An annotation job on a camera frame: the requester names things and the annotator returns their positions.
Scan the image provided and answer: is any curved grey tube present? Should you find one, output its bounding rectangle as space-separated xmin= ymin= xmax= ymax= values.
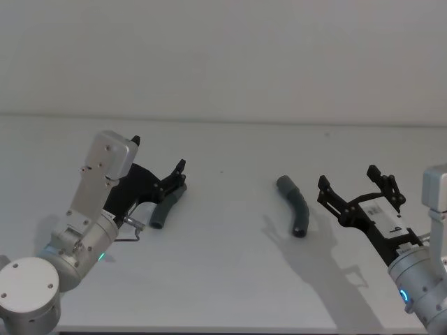
xmin=149 ymin=184 xmax=189 ymax=230
xmin=275 ymin=174 xmax=312 ymax=239

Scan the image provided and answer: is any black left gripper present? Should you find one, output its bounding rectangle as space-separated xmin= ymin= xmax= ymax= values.
xmin=103 ymin=135 xmax=189 ymax=224

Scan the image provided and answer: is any white table cloth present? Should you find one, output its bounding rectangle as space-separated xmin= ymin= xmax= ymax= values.
xmin=0 ymin=112 xmax=447 ymax=334

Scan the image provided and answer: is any thin dark cable silver plug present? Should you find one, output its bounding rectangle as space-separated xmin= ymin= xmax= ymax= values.
xmin=113 ymin=215 xmax=146 ymax=244

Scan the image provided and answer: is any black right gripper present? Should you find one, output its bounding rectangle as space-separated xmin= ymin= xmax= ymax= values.
xmin=316 ymin=164 xmax=423 ymax=267

